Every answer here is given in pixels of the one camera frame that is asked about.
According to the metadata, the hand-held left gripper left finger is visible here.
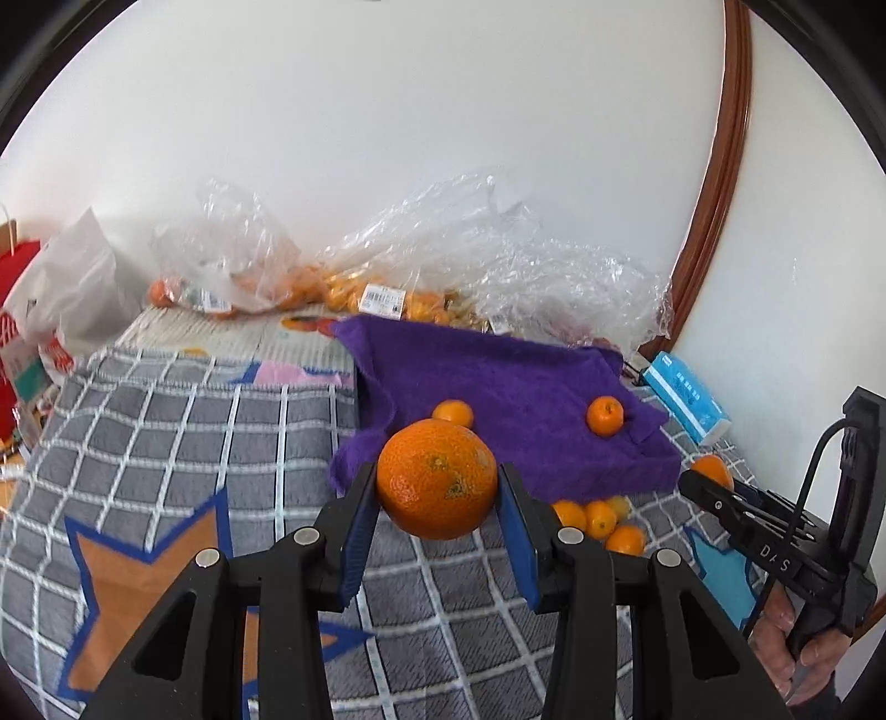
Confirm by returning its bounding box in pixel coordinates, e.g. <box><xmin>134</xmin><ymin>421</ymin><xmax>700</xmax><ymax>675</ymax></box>
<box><xmin>81</xmin><ymin>462</ymin><xmax>382</xmax><ymax>720</ymax></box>

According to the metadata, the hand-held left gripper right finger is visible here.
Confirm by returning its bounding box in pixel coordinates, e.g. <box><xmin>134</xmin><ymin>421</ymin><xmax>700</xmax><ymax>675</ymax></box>
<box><xmin>497</xmin><ymin>462</ymin><xmax>794</xmax><ymax>720</ymax></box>

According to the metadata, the red paper bag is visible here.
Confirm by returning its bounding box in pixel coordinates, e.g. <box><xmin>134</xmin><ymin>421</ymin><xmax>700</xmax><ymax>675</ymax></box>
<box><xmin>0</xmin><ymin>200</ymin><xmax>46</xmax><ymax>326</ymax></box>

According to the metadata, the white plastic bag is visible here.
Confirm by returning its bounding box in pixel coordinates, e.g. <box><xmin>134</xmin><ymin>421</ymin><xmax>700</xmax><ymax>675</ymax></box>
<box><xmin>3</xmin><ymin>206</ymin><xmax>146</xmax><ymax>354</ymax></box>

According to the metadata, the printed play mat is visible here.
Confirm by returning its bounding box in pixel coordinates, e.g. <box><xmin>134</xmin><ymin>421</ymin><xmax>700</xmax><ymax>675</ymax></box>
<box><xmin>114</xmin><ymin>305</ymin><xmax>357</xmax><ymax>389</ymax></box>

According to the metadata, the brown wooden door frame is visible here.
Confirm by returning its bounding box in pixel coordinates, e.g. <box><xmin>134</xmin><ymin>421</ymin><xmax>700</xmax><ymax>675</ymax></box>
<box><xmin>637</xmin><ymin>0</ymin><xmax>753</xmax><ymax>347</ymax></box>

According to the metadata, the grey checked star mat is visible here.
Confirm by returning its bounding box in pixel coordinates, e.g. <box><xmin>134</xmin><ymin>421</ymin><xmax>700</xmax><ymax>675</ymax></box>
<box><xmin>0</xmin><ymin>344</ymin><xmax>769</xmax><ymax>720</ymax></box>

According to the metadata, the large orange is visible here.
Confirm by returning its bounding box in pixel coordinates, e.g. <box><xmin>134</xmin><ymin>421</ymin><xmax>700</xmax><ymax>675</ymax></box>
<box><xmin>375</xmin><ymin>419</ymin><xmax>498</xmax><ymax>541</ymax></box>

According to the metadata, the mandarin orange with stem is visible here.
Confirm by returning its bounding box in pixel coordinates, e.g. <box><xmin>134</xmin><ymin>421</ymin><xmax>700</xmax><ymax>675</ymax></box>
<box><xmin>586</xmin><ymin>395</ymin><xmax>625</xmax><ymax>437</ymax></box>

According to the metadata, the blue tissue pack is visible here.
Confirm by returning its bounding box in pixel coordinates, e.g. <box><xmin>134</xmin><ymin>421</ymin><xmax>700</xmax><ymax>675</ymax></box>
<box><xmin>640</xmin><ymin>351</ymin><xmax>733</xmax><ymax>446</ymax></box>

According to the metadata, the purple towel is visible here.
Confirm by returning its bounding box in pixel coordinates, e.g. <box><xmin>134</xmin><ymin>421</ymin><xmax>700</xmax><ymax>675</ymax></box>
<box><xmin>327</xmin><ymin>315</ymin><xmax>683</xmax><ymax>506</ymax></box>

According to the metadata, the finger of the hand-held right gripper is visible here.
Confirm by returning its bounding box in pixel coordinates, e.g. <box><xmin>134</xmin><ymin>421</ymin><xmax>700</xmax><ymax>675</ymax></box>
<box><xmin>677</xmin><ymin>468</ymin><xmax>769</xmax><ymax>555</ymax></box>
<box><xmin>730</xmin><ymin>477</ymin><xmax>825</xmax><ymax>537</ymax></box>

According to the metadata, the white red green carton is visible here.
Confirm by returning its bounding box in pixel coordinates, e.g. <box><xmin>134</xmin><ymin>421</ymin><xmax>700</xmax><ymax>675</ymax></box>
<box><xmin>0</xmin><ymin>311</ymin><xmax>77</xmax><ymax>416</ymax></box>

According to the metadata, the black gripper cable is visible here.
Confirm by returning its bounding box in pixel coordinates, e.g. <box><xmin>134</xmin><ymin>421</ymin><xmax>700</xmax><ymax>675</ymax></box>
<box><xmin>744</xmin><ymin>415</ymin><xmax>852</xmax><ymax>641</ymax></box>

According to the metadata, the labelled clear bag of oranges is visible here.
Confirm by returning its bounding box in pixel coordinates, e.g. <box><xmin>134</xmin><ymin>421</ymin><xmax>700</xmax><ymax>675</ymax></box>
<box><xmin>315</xmin><ymin>166</ymin><xmax>541</xmax><ymax>333</ymax></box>

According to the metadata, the medium orange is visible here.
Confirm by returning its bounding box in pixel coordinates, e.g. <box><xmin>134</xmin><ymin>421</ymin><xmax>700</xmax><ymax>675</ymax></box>
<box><xmin>432</xmin><ymin>399</ymin><xmax>476</xmax><ymax>430</ymax></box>

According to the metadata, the person's right hand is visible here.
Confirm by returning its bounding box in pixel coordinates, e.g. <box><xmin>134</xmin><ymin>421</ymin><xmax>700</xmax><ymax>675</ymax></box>
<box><xmin>749</xmin><ymin>578</ymin><xmax>856</xmax><ymax>707</ymax></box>

